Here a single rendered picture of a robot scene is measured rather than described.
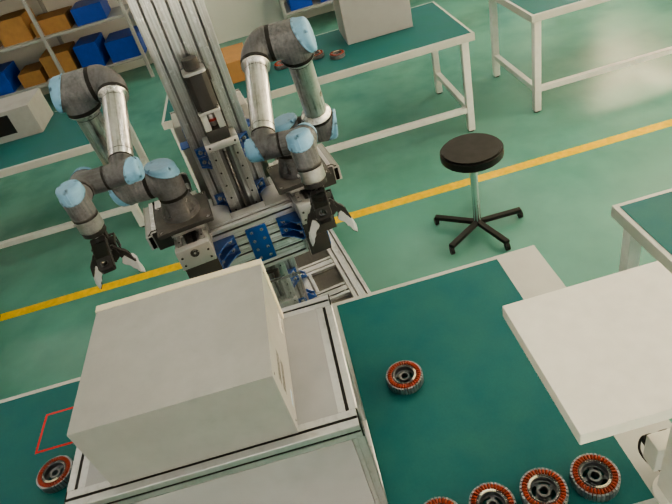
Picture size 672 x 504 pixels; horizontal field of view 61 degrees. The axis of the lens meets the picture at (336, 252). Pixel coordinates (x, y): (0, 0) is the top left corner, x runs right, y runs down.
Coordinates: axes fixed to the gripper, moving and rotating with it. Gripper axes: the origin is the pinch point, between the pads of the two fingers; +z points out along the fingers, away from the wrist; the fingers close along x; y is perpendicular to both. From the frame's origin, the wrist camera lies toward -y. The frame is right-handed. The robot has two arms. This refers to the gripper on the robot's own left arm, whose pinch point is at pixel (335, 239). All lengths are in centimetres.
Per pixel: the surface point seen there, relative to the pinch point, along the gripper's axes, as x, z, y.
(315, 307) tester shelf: 9.9, 4.6, -25.6
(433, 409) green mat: -12, 45, -35
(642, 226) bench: -104, 43, 17
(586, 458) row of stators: -44, 47, -63
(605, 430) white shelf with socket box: -39, 9, -86
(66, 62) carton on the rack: 270, -40, 589
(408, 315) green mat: -14.5, 38.7, 3.6
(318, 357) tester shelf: 11.4, 7.3, -43.3
